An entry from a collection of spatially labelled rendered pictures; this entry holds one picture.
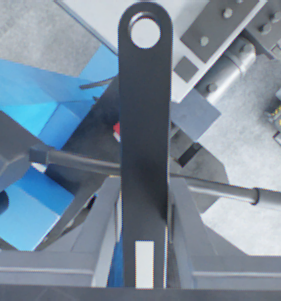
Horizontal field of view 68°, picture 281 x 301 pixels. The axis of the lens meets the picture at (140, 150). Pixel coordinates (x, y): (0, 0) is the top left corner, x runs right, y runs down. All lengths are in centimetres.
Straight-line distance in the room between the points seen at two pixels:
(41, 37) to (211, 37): 151
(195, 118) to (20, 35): 153
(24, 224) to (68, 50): 136
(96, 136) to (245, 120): 139
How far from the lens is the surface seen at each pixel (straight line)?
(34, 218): 57
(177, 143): 112
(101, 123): 55
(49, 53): 178
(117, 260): 37
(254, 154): 188
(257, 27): 68
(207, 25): 44
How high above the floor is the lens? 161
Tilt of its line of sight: 75 degrees down
